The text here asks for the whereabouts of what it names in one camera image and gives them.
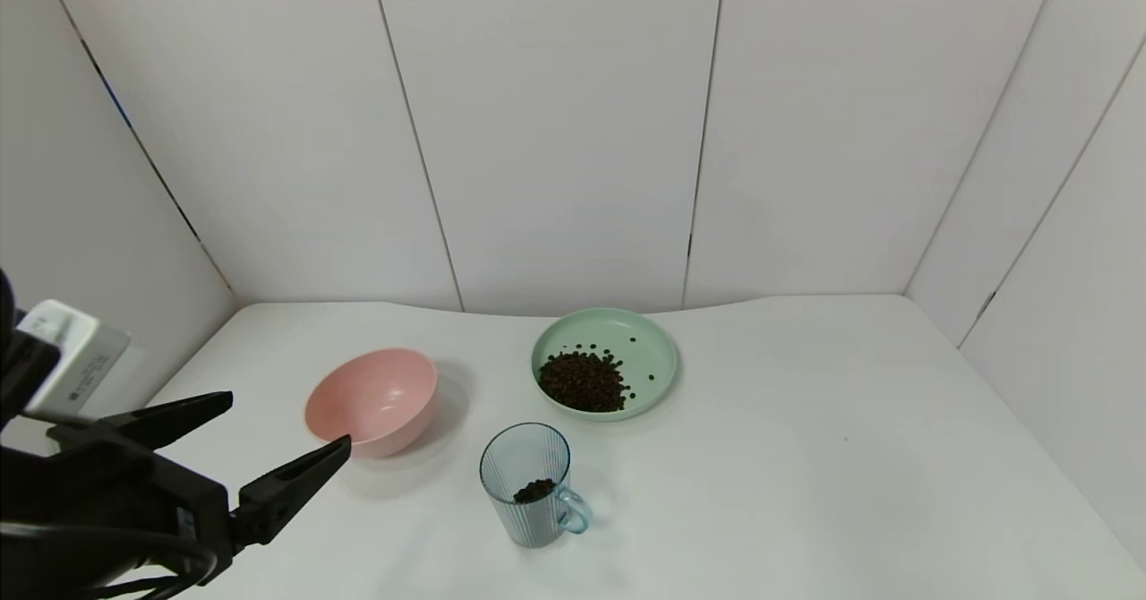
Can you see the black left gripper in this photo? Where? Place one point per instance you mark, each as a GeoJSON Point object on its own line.
{"type": "Point", "coordinates": [183, 503]}

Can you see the blue ribbed transparent cup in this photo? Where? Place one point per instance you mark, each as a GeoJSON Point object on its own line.
{"type": "Point", "coordinates": [537, 528]}

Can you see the dark coffee bean pile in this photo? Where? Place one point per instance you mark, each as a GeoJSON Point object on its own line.
{"type": "Point", "coordinates": [582, 383]}

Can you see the pink bowl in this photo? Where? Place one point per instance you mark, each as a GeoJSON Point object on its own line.
{"type": "Point", "coordinates": [372, 398]}

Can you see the small coffee bean cluster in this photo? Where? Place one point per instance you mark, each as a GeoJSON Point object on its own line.
{"type": "Point", "coordinates": [534, 491]}

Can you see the green round plate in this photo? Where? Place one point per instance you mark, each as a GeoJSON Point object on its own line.
{"type": "Point", "coordinates": [654, 358]}

